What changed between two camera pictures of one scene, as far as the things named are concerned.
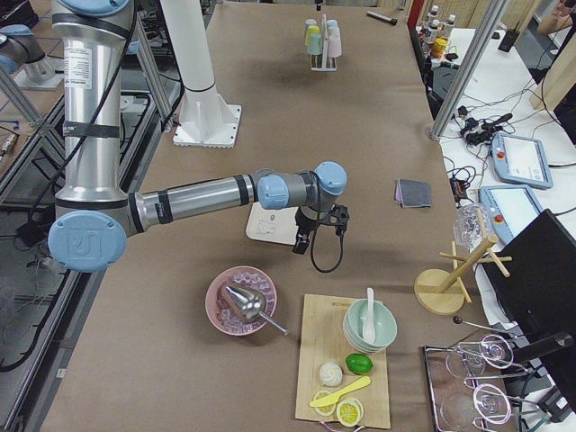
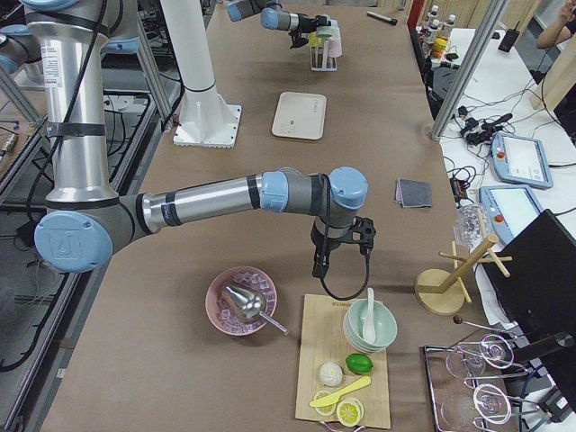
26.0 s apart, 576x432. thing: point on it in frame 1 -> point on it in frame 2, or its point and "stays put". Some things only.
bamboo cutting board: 322,341 stays put
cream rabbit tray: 273,225 -> 301,115
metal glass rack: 471,382 stays put
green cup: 315,44 -> 324,31
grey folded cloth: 410,193 stays put
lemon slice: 349,412 stays put
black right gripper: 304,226 -> 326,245
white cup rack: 325,67 stays put
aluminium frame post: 493,13 stays put
